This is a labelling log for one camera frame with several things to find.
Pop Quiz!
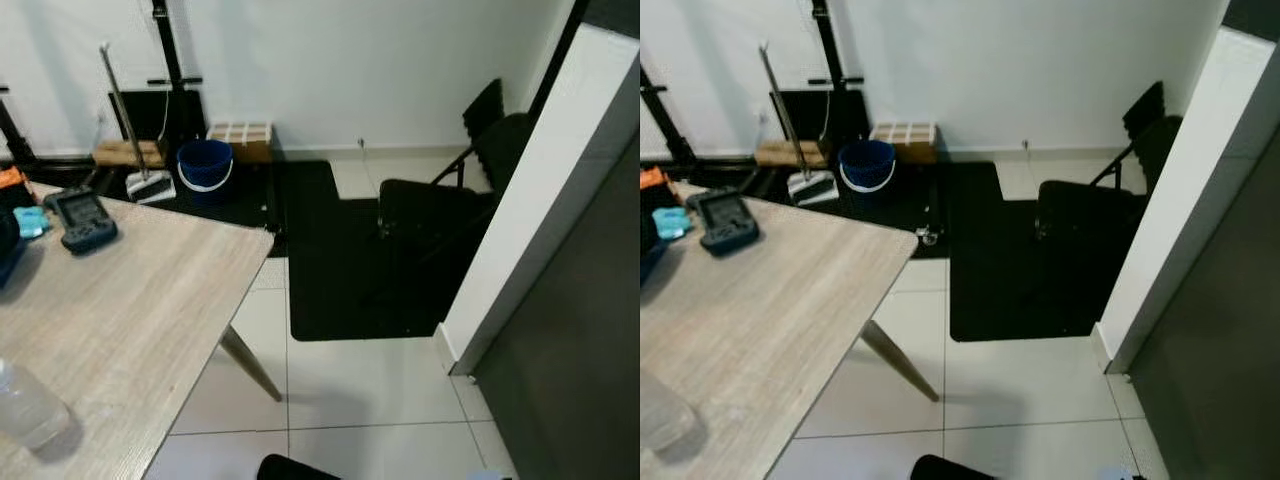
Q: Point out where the black metal stand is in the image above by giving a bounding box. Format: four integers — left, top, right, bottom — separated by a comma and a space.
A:
808, 0, 866, 91
0, 85, 101, 171
148, 0, 204, 91
640, 65, 761, 171

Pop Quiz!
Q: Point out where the black wheeled base bar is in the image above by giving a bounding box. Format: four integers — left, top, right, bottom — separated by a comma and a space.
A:
915, 160, 946, 249
258, 160, 291, 259

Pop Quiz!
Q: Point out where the black square panel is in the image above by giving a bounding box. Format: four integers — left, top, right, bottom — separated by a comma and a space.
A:
108, 88, 208, 146
770, 88, 869, 146

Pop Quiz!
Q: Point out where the black folding chair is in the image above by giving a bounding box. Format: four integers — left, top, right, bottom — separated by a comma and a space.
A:
377, 78, 536, 263
1035, 80, 1186, 263

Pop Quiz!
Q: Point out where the black floor mat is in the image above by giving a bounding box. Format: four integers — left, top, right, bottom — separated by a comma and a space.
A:
930, 160, 1126, 343
910, 454, 1001, 480
257, 453, 343, 480
270, 158, 466, 343

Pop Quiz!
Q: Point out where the light wooden table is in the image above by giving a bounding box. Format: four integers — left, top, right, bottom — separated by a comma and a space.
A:
640, 180, 941, 480
0, 180, 284, 480

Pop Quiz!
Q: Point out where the small teal case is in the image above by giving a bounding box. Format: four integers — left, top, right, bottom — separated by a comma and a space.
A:
655, 208, 693, 242
13, 206, 50, 241

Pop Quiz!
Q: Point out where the white mop with metal pole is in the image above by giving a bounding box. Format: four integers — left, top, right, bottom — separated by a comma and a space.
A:
757, 42, 841, 208
98, 42, 178, 206

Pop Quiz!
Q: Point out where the tall steel fridge door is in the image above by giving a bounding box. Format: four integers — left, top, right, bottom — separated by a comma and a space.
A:
1128, 125, 1280, 480
472, 130, 641, 480

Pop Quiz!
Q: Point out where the brown wooden board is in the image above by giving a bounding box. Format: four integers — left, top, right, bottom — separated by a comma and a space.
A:
92, 139, 168, 169
755, 140, 831, 169

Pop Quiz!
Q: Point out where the clear plastic water bottle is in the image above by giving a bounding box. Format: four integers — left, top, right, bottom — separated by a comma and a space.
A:
0, 358, 73, 453
640, 372, 698, 453

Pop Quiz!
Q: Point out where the brown cardboard box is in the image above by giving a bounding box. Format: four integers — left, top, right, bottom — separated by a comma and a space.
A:
868, 121, 939, 165
207, 121, 275, 164

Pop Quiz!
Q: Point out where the grey steel fridge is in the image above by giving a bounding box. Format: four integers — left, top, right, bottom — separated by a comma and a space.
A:
440, 22, 641, 480
1095, 25, 1280, 480

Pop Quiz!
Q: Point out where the blue plastic bucket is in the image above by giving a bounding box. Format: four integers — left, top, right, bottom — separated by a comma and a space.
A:
838, 139, 897, 194
176, 139, 235, 206

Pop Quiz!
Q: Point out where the dark blue handheld device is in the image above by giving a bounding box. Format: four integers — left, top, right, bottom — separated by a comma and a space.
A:
695, 188, 761, 256
45, 187, 119, 254

